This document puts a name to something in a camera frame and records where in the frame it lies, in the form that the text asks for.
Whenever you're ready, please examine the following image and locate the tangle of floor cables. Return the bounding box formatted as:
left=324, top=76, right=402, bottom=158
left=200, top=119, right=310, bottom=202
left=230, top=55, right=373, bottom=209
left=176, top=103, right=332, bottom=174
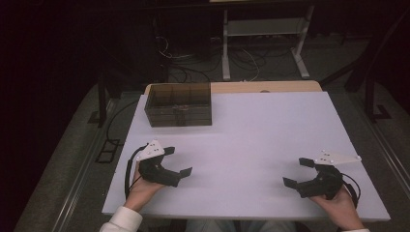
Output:
left=154, top=34, right=269, bottom=83

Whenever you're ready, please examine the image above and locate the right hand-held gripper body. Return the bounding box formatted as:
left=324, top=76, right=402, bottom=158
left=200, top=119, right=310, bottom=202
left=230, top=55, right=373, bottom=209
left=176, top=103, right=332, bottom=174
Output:
left=313, top=149, right=363, bottom=201

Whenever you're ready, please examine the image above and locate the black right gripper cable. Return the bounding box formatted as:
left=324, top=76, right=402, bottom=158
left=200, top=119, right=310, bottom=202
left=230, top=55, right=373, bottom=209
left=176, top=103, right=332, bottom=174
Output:
left=340, top=172, right=362, bottom=209

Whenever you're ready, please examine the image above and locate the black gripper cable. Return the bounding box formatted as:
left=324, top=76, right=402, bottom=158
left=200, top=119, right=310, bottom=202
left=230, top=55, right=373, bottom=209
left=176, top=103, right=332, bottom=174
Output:
left=340, top=172, right=362, bottom=209
left=124, top=144, right=148, bottom=200

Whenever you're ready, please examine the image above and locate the wooden table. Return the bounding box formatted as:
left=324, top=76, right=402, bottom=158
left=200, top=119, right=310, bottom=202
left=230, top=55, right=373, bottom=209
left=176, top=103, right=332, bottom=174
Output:
left=144, top=80, right=323, bottom=96

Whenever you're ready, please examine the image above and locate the person's right hand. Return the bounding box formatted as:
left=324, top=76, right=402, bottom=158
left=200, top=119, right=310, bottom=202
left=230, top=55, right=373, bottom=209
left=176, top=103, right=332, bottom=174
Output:
left=308, top=188, right=366, bottom=232

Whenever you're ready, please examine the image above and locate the black angled stand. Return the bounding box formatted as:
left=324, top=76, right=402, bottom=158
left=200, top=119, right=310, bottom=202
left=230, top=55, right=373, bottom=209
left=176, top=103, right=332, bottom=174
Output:
left=322, top=9, right=410, bottom=124

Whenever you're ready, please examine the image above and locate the black floor cable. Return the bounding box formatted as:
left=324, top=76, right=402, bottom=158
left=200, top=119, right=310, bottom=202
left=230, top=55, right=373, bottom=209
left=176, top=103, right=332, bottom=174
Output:
left=105, top=99, right=140, bottom=144

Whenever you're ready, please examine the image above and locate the white metal stand frame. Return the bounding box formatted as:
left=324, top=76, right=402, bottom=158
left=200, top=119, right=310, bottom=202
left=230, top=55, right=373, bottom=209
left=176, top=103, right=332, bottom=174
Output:
left=221, top=4, right=315, bottom=81

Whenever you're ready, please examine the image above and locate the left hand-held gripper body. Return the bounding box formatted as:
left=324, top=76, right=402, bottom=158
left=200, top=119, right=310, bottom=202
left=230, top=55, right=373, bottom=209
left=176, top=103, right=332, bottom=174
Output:
left=135, top=139, right=169, bottom=186

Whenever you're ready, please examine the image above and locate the brown transparent compartment box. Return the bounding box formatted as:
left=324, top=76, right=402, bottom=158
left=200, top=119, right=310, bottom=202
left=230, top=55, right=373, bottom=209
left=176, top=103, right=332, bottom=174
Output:
left=143, top=82, right=213, bottom=128

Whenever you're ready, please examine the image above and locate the black stand leg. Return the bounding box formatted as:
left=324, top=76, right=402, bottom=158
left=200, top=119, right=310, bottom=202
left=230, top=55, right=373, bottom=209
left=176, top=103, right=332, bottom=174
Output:
left=87, top=72, right=124, bottom=129

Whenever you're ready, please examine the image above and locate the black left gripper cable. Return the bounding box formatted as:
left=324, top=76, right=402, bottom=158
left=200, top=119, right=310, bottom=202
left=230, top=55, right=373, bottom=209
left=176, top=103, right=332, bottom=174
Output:
left=124, top=144, right=148, bottom=200

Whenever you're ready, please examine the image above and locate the person's left hand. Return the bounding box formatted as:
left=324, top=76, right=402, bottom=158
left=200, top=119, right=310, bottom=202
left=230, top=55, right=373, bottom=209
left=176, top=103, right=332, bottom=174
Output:
left=123, top=161, right=166, bottom=214

